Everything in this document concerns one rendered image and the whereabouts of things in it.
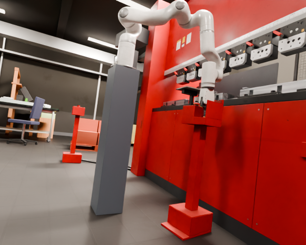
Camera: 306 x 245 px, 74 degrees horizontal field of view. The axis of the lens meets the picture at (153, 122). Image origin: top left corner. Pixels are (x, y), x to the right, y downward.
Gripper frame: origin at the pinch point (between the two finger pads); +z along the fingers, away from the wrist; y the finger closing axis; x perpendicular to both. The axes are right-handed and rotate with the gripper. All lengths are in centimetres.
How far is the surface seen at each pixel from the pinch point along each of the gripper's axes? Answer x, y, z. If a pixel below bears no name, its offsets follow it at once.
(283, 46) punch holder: 29, -33, -43
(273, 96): 30.9, -19.3, -10.4
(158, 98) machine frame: -127, -59, -22
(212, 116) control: 5.0, 0.6, 2.4
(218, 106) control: 5.0, -5.5, -4.7
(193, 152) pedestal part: -5.8, 3.4, 25.6
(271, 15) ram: 19, -38, -67
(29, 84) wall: -751, 37, -96
